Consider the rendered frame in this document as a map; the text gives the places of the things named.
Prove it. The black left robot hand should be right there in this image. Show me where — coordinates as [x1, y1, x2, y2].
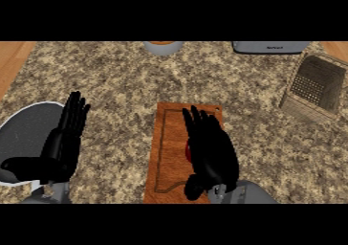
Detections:
[0, 91, 92, 186]

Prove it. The dark grey round plate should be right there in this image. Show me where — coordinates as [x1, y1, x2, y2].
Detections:
[0, 100, 67, 187]

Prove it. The grey flat appliance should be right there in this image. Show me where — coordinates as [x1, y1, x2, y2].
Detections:
[231, 41, 311, 56]

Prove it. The brown wooden cutting board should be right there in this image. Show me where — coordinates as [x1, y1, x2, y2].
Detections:
[143, 101, 225, 205]

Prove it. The tan wire mesh basket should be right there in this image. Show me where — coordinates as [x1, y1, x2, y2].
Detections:
[279, 53, 348, 124]

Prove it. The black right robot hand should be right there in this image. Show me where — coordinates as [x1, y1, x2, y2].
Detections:
[181, 104, 240, 202]

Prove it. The red can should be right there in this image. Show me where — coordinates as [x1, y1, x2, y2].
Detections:
[184, 140, 193, 163]

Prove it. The grey cup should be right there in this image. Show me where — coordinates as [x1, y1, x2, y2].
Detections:
[143, 41, 186, 56]

